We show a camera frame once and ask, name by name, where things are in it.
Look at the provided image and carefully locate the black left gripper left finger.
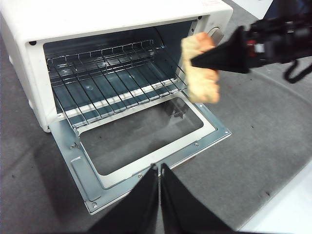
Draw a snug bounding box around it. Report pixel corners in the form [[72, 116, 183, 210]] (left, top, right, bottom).
[[87, 163, 159, 234]]

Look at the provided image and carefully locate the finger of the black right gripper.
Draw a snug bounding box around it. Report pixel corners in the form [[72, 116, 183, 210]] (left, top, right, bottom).
[[190, 25, 251, 75]]

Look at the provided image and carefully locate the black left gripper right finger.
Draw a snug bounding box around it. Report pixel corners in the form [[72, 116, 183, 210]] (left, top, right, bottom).
[[159, 162, 234, 234]]

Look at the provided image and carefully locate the golden brown bread loaf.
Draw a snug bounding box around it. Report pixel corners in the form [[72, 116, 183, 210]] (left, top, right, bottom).
[[180, 33, 221, 104]]

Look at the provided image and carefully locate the glass oven door beige handle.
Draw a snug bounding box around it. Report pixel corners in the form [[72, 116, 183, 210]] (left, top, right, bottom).
[[47, 91, 232, 215]]

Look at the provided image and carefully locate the cream beige oven knob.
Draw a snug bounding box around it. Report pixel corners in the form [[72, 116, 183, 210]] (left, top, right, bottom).
[[208, 26, 225, 44]]

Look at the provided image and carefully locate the cream white toaster oven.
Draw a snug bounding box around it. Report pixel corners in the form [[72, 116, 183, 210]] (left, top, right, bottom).
[[0, 0, 234, 134]]

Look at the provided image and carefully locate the black coiled cable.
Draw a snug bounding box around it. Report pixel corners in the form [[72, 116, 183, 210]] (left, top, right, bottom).
[[284, 59, 312, 84]]

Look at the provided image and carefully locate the metal wire oven rack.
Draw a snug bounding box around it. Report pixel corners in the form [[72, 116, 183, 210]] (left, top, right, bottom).
[[46, 40, 190, 129]]

